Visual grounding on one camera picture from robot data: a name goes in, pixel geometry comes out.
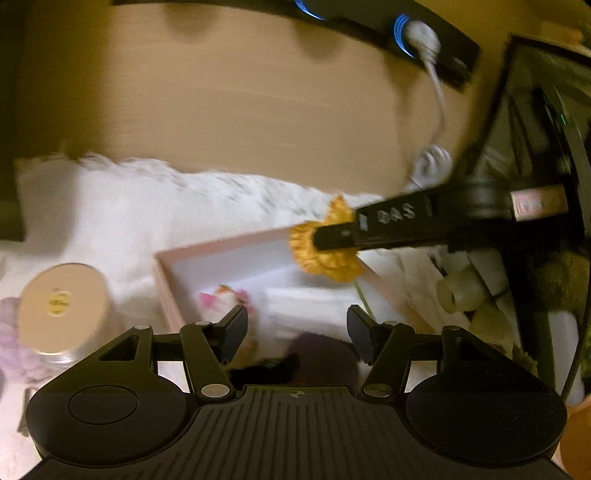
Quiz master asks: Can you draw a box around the white power cable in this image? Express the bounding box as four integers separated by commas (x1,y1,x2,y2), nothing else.
396,21,456,195

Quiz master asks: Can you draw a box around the pink cardboard box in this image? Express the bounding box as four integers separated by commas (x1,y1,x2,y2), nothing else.
152,226,435,343

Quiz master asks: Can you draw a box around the dark case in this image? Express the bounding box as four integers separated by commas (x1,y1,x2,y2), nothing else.
462,34,591,188

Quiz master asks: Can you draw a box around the yellow fabric flower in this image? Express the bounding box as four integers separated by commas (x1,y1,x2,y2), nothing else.
287,195,378,320

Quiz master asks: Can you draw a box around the black power strip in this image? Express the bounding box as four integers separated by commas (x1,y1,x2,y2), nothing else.
111,0,481,91

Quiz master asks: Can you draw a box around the small pink plush doll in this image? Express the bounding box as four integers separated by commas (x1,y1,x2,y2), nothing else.
198,284,253,325

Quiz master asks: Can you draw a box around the white fringed blanket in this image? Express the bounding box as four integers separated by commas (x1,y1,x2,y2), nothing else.
0,154,532,462

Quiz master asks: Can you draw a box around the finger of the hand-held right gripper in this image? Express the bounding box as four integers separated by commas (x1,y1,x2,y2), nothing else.
313,193,463,253

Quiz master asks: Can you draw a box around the white container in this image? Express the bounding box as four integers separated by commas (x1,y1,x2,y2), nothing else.
549,309,585,398

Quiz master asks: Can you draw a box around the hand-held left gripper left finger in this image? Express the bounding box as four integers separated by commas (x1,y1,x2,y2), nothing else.
99,305,250,400

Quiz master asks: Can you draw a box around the purple plush toy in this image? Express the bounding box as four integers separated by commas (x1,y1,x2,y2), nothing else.
0,298,29,385

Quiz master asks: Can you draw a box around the white roll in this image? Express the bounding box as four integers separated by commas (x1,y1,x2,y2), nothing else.
462,251,509,297

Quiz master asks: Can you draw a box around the cream roll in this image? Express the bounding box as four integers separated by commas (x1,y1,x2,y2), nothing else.
471,305,523,352
436,268,491,315

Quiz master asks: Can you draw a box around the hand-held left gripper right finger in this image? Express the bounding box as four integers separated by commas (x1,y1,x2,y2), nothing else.
346,305,502,400

